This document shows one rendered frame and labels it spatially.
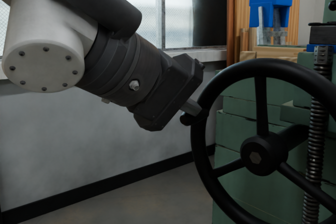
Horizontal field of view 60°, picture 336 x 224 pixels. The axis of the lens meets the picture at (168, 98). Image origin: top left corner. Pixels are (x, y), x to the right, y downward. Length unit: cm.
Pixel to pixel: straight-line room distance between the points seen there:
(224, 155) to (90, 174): 124
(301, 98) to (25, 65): 41
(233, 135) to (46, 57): 54
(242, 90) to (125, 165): 139
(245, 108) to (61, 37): 50
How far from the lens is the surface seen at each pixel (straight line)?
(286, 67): 42
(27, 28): 26
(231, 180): 77
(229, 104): 70
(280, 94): 64
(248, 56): 69
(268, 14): 157
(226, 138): 73
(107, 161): 189
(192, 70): 38
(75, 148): 177
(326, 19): 72
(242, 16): 222
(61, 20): 27
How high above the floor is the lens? 99
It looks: 13 degrees down
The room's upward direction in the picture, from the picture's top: straight up
